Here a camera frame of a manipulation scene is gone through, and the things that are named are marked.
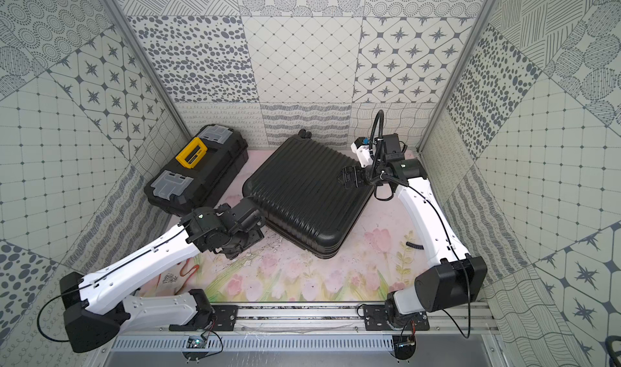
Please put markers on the black toolbox yellow handle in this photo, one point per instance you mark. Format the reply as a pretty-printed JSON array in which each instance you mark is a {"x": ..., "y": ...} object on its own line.
[{"x": 201, "y": 172}]

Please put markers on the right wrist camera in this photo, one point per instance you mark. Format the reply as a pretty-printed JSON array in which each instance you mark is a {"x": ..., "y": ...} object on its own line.
[{"x": 362, "y": 149}]

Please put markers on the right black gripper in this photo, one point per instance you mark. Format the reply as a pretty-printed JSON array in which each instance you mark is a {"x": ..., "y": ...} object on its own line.
[{"x": 347, "y": 171}]

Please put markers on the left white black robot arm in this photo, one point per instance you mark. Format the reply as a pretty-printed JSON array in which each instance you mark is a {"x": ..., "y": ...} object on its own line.
[{"x": 101, "y": 305}]

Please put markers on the floral pink table mat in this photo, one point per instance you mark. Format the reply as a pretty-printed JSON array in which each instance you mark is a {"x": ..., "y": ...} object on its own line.
[{"x": 373, "y": 261}]

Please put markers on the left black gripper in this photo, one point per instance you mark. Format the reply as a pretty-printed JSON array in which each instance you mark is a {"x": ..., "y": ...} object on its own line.
[{"x": 247, "y": 217}]

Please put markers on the black hard-shell suitcase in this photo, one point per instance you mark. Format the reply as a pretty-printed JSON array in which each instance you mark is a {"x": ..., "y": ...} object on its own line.
[{"x": 299, "y": 190}]

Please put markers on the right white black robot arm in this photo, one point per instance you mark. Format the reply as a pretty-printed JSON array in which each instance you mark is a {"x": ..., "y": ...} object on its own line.
[{"x": 454, "y": 276}]

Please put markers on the aluminium mounting rail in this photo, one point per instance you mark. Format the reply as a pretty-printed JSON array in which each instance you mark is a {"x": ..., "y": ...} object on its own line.
[{"x": 296, "y": 316}]

